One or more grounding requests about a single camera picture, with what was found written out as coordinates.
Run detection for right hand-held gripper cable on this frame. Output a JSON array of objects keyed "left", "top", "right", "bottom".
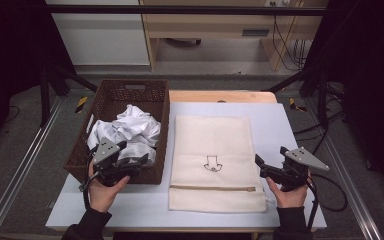
[{"left": 305, "top": 178, "right": 319, "bottom": 232}]

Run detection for left hand-held gripper cable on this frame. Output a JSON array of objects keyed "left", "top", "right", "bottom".
[{"left": 78, "top": 146, "right": 101, "bottom": 211}]

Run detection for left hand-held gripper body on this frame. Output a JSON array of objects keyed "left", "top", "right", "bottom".
[{"left": 91, "top": 136, "right": 141, "bottom": 187}]

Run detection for yellow-black tape piece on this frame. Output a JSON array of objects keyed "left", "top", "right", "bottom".
[
  {"left": 288, "top": 97, "right": 308, "bottom": 113},
  {"left": 74, "top": 95, "right": 89, "bottom": 114}
]

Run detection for hand-held gripper cable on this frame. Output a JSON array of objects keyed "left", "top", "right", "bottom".
[
  {"left": 78, "top": 146, "right": 101, "bottom": 211},
  {"left": 305, "top": 178, "right": 319, "bottom": 232}
]

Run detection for white power strip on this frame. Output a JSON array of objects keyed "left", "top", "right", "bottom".
[{"left": 264, "top": 0, "right": 293, "bottom": 8}]

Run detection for aluminium rail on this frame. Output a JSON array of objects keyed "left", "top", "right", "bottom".
[
  {"left": 0, "top": 96, "right": 64, "bottom": 240},
  {"left": 304, "top": 99, "right": 383, "bottom": 240}
]

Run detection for white shirt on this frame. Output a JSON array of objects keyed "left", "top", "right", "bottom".
[{"left": 86, "top": 104, "right": 162, "bottom": 167}]

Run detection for cream mesh laundry bag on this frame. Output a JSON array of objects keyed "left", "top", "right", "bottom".
[{"left": 168, "top": 114, "right": 268, "bottom": 213}]

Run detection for person's left hand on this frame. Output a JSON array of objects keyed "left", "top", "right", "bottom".
[{"left": 87, "top": 166, "right": 131, "bottom": 214}]

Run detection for black horizontal bar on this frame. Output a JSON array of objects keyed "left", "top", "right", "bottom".
[{"left": 44, "top": 4, "right": 328, "bottom": 17}]

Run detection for black curtain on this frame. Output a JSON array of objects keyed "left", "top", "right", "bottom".
[
  {"left": 304, "top": 0, "right": 384, "bottom": 204},
  {"left": 0, "top": 0, "right": 76, "bottom": 158}
]

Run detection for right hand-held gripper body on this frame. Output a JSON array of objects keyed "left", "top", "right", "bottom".
[{"left": 260, "top": 146, "right": 330, "bottom": 192}]

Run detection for black cables under desk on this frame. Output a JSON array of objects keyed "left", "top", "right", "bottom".
[{"left": 272, "top": 14, "right": 309, "bottom": 72}]

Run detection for white cabinet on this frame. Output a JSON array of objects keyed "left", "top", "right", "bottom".
[{"left": 45, "top": 0, "right": 151, "bottom": 67}]

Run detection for wooden desk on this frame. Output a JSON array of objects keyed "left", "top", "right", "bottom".
[{"left": 139, "top": 0, "right": 329, "bottom": 72}]

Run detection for person's right hand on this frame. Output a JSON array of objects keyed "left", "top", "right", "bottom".
[{"left": 265, "top": 176, "right": 312, "bottom": 209}]

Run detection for black looped floor cable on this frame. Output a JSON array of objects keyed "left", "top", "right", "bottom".
[{"left": 304, "top": 128, "right": 349, "bottom": 213}]

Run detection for black metal stand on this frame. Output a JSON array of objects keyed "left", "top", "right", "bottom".
[
  {"left": 39, "top": 63, "right": 98, "bottom": 128},
  {"left": 266, "top": 64, "right": 331, "bottom": 131}
]

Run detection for brown woven basket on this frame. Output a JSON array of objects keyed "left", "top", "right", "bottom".
[{"left": 63, "top": 78, "right": 171, "bottom": 185}]

